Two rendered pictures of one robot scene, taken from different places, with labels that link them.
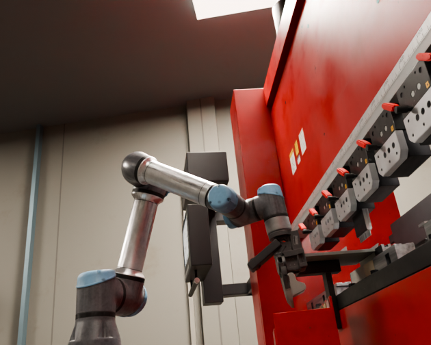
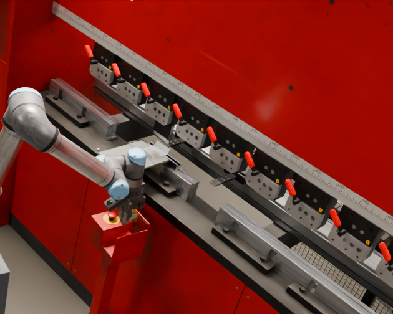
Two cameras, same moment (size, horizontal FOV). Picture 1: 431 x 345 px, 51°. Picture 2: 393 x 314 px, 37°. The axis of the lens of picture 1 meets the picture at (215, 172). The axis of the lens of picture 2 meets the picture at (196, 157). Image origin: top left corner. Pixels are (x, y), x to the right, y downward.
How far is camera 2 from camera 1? 203 cm
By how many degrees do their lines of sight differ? 72
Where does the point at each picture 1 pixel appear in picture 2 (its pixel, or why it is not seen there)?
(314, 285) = (58, 57)
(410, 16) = (299, 141)
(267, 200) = (136, 169)
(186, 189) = (90, 176)
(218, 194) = (120, 192)
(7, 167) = not seen: outside the picture
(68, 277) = not seen: outside the picture
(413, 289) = (207, 260)
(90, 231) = not seen: outside the picture
